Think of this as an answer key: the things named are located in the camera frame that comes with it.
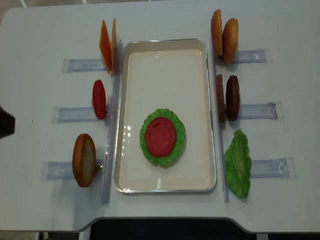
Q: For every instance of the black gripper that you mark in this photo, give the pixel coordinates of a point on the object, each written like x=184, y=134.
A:
x=7, y=124

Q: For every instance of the placed red tomato slice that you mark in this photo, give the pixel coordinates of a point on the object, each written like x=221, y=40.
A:
x=160, y=137

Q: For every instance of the remaining red tomato slice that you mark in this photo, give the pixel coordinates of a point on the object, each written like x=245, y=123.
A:
x=99, y=100

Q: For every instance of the outer orange cheese slice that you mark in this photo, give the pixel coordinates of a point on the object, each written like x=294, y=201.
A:
x=105, y=47

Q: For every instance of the orange cheese slice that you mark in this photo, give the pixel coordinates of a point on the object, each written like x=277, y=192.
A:
x=105, y=47
x=114, y=46

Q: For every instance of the inner orange cheese slice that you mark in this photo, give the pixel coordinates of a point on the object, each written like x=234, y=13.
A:
x=114, y=46

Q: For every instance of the flat green lettuce leaf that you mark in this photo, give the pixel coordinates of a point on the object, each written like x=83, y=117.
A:
x=180, y=137

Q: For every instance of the inner brown meat patty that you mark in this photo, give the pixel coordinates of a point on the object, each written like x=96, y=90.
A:
x=220, y=98

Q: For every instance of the brown meat patty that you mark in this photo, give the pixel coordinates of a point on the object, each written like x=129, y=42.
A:
x=220, y=98
x=232, y=98

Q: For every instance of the outer brown meat patty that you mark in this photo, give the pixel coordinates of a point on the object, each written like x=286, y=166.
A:
x=232, y=98

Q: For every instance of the standing green lettuce leaf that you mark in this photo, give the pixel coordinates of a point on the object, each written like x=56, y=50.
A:
x=238, y=165

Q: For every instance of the bottom bun half standing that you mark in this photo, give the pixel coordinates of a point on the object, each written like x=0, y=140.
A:
x=84, y=160

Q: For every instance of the left long clear divider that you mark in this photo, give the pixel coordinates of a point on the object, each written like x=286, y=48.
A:
x=113, y=126

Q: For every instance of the long clear divider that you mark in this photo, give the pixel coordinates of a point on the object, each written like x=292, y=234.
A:
x=225, y=189
x=113, y=126

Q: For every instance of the white metal tray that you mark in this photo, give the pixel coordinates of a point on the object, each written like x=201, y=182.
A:
x=170, y=75

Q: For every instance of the right long clear divider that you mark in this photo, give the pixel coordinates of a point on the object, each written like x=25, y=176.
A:
x=225, y=189

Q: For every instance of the inner top bun half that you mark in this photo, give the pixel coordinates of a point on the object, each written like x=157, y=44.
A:
x=216, y=32

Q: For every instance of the outer top bun half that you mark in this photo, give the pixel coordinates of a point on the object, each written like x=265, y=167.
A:
x=230, y=36

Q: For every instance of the clear tomato holder rail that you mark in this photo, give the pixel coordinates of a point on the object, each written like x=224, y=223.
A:
x=75, y=114

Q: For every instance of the clear bottom bun holder rail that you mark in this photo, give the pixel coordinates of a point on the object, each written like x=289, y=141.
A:
x=53, y=170

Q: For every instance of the clear bun holder rail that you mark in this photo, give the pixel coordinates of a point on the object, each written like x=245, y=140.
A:
x=262, y=55
x=53, y=170

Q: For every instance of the clear cheese holder rail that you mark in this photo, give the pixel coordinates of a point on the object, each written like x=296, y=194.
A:
x=82, y=65

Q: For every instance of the clear patty holder rail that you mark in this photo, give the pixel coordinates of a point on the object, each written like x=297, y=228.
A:
x=261, y=111

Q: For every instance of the clear lettuce holder rail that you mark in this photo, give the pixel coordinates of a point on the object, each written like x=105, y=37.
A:
x=273, y=168

